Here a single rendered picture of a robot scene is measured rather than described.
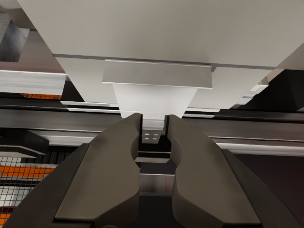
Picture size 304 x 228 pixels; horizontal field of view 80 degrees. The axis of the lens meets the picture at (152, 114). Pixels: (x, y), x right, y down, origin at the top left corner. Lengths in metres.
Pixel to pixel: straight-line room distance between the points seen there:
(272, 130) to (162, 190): 0.42
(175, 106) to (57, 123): 0.36
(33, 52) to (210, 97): 0.22
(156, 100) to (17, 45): 0.22
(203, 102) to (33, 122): 0.44
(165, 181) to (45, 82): 0.20
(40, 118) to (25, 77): 0.27
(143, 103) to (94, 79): 0.07
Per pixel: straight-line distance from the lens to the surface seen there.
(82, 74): 0.18
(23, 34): 0.36
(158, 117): 0.26
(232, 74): 0.18
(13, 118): 0.58
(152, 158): 0.42
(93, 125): 0.49
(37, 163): 0.68
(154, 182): 0.22
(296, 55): 0.41
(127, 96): 0.20
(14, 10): 0.30
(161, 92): 0.19
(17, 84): 0.32
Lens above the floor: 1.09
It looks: 22 degrees down
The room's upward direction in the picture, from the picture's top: 178 degrees counter-clockwise
